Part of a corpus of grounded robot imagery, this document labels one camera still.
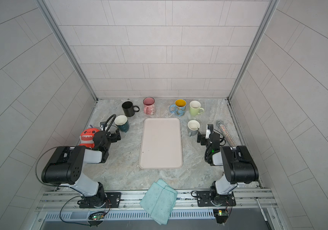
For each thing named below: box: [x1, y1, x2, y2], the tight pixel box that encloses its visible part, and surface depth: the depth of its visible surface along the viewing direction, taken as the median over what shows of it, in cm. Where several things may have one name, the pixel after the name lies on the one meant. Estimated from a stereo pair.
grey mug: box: [187, 119, 201, 138], surface depth 91 cm
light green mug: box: [188, 100, 205, 117], surface depth 104 cm
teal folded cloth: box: [139, 178, 178, 226], surface depth 71 cm
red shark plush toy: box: [79, 127, 100, 149], surface depth 86 cm
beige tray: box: [139, 117, 183, 170], surface depth 93 cm
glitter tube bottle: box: [216, 119, 237, 148], surface depth 96 cm
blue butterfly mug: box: [169, 98, 187, 117], surface depth 104 cm
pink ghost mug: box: [142, 96, 156, 116], surface depth 104 cm
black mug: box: [121, 101, 141, 118], surface depth 104 cm
